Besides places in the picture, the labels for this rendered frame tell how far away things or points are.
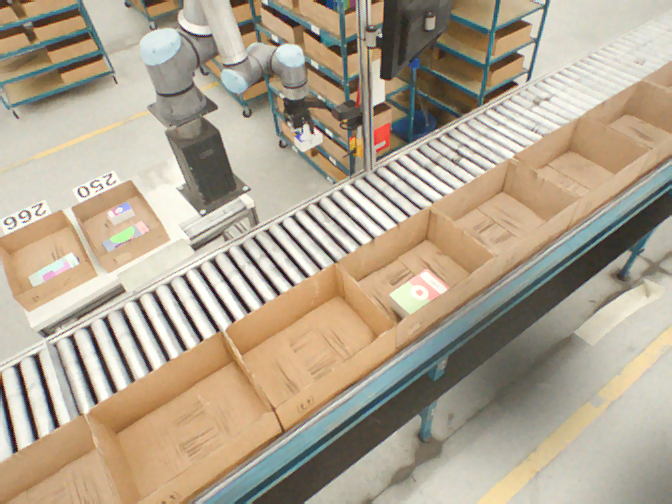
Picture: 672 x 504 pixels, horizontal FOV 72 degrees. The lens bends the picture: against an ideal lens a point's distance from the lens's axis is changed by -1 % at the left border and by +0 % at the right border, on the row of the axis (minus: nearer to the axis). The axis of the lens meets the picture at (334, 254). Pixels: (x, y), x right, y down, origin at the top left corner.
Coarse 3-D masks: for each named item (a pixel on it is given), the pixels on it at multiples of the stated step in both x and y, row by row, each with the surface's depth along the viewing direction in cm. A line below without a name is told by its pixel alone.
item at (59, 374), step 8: (48, 344) 164; (48, 352) 159; (56, 352) 167; (56, 360) 162; (56, 368) 158; (56, 376) 153; (64, 376) 161; (56, 384) 151; (64, 384) 156; (64, 392) 152; (64, 400) 148; (72, 400) 155; (72, 408) 150; (72, 416) 146
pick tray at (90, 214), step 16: (112, 192) 210; (128, 192) 214; (80, 208) 205; (96, 208) 209; (112, 208) 213; (144, 208) 211; (80, 224) 198; (96, 224) 207; (112, 224) 206; (128, 224) 205; (160, 224) 194; (96, 240) 200; (144, 240) 189; (160, 240) 194; (96, 256) 181; (112, 256) 184; (128, 256) 189
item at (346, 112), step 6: (348, 102) 194; (354, 102) 194; (336, 108) 192; (342, 108) 191; (348, 108) 191; (354, 108) 192; (336, 114) 191; (342, 114) 191; (348, 114) 192; (354, 114) 194; (342, 120) 192; (348, 120) 197; (354, 120) 198; (348, 126) 198
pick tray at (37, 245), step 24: (48, 216) 200; (0, 240) 194; (24, 240) 200; (48, 240) 202; (72, 240) 201; (24, 264) 194; (48, 264) 193; (24, 288) 186; (48, 288) 178; (72, 288) 184
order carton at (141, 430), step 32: (192, 352) 129; (224, 352) 138; (160, 384) 130; (192, 384) 138; (224, 384) 138; (256, 384) 120; (96, 416) 122; (128, 416) 130; (160, 416) 133; (192, 416) 133; (224, 416) 131; (256, 416) 131; (128, 448) 128; (160, 448) 127; (192, 448) 127; (224, 448) 112; (256, 448) 123; (128, 480) 118; (160, 480) 122; (192, 480) 112
